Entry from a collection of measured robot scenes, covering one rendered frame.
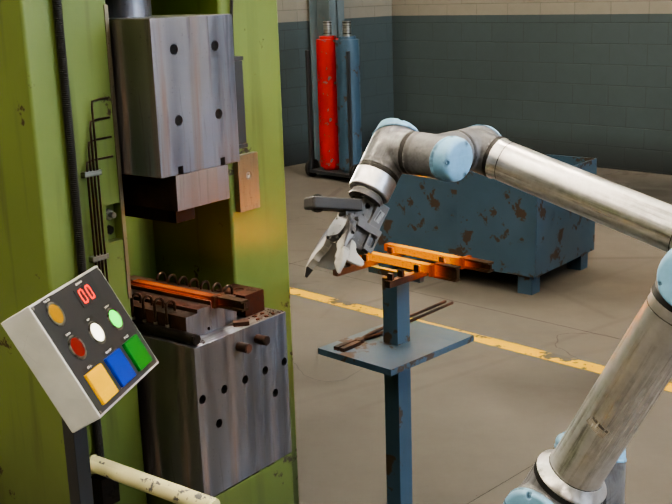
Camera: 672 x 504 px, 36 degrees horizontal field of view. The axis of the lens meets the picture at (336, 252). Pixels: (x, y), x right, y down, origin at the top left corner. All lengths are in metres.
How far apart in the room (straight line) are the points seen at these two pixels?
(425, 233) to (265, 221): 3.48
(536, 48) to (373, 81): 2.03
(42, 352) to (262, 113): 1.21
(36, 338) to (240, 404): 0.86
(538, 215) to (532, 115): 4.99
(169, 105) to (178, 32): 0.19
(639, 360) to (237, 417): 1.36
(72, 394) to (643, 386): 1.16
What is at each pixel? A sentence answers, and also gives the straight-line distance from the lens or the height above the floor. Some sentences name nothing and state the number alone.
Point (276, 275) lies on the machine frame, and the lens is 3.30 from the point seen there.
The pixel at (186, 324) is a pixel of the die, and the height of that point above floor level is 0.96.
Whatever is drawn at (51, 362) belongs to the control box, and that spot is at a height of 1.08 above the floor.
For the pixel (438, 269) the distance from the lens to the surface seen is 3.08.
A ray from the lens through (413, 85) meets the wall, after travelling 12.09.
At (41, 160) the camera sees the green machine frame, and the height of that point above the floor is 1.44.
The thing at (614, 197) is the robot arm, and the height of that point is 1.42.
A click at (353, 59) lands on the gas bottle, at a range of 10.02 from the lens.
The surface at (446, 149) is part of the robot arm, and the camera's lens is 2.07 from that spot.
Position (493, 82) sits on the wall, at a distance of 11.40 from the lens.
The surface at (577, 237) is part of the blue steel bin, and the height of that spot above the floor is 0.25.
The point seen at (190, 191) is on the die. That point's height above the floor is 1.32.
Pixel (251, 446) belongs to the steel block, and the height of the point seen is 0.56.
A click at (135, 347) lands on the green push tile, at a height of 1.02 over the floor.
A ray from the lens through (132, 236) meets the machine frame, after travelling 3.30.
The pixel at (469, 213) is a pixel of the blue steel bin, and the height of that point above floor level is 0.46.
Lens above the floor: 1.82
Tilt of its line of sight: 14 degrees down
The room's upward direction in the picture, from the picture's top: 2 degrees counter-clockwise
